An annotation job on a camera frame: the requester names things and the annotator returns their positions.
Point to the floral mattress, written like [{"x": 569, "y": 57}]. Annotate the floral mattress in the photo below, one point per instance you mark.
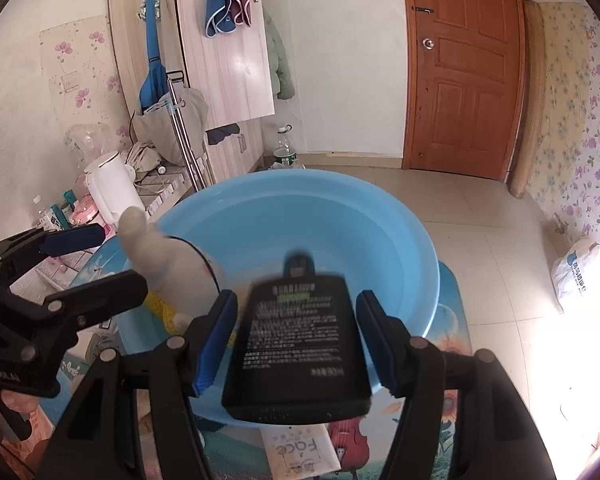
[{"x": 560, "y": 85}]

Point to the white wall socket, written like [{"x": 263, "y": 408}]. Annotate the white wall socket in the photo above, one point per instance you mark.
[{"x": 70, "y": 81}]

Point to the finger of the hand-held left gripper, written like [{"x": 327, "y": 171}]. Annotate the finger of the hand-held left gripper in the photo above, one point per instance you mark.
[
  {"x": 105, "y": 295},
  {"x": 72, "y": 240}
]

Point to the blue hanging bag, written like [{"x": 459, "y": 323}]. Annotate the blue hanging bag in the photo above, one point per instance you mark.
[{"x": 152, "y": 60}]

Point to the green hanging jacket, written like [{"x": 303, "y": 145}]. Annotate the green hanging jacket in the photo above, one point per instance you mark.
[{"x": 280, "y": 60}]

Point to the white electric kettle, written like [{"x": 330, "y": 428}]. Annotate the white electric kettle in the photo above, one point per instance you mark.
[{"x": 112, "y": 185}]

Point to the teal tube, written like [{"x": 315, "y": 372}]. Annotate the teal tube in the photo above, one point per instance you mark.
[{"x": 60, "y": 212}]

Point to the person's left hand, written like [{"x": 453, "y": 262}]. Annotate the person's left hand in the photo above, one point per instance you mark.
[{"x": 20, "y": 401}]

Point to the light wooden wardrobe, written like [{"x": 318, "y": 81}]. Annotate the light wooden wardrobe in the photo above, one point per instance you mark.
[{"x": 225, "y": 70}]

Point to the metal door knob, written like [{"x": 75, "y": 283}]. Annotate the metal door knob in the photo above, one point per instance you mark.
[{"x": 427, "y": 43}]

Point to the yellow mesh sponge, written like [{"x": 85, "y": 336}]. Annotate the yellow mesh sponge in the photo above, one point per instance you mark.
[{"x": 162, "y": 310}]

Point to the scenery printed desktop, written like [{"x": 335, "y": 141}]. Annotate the scenery printed desktop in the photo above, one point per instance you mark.
[{"x": 455, "y": 320}]

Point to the white labelled bottle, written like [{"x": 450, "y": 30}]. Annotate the white labelled bottle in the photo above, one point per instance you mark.
[{"x": 44, "y": 220}]

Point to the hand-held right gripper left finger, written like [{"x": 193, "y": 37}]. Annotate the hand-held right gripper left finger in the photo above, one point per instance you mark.
[{"x": 215, "y": 340}]

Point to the white paper packet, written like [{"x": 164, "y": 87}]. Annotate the white paper packet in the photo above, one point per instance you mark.
[{"x": 300, "y": 450}]

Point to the brown wooden door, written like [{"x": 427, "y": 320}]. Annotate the brown wooden door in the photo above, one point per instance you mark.
[{"x": 460, "y": 85}]

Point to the beige crumpled cloth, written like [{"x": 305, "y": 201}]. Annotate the beige crumpled cloth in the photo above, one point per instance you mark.
[{"x": 142, "y": 160}]

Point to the metal rack pole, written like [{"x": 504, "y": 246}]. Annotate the metal rack pole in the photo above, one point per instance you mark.
[{"x": 185, "y": 140}]

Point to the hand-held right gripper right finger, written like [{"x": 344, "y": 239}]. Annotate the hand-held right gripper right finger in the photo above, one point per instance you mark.
[{"x": 375, "y": 335}]

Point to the pink drinking cup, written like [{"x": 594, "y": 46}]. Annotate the pink drinking cup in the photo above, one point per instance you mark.
[{"x": 85, "y": 212}]

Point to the blue plastic basin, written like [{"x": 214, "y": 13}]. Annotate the blue plastic basin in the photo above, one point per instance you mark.
[{"x": 330, "y": 220}]

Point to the large clear water bottle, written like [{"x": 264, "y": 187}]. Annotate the large clear water bottle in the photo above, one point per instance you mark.
[{"x": 282, "y": 147}]

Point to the black bottle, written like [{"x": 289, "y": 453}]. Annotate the black bottle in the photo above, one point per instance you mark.
[{"x": 300, "y": 350}]

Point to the grey hanging bag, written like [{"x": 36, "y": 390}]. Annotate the grey hanging bag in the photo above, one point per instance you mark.
[{"x": 172, "y": 125}]

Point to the white plastic bag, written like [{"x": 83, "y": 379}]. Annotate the white plastic bag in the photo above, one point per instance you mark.
[{"x": 575, "y": 270}]

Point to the cream plush toy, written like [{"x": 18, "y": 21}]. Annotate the cream plush toy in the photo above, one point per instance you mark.
[{"x": 150, "y": 255}]

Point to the dark garment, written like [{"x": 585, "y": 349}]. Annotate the dark garment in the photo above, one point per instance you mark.
[{"x": 222, "y": 134}]

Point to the crumpled clear plastic container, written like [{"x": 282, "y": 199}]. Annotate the crumpled clear plastic container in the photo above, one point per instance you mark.
[{"x": 92, "y": 140}]

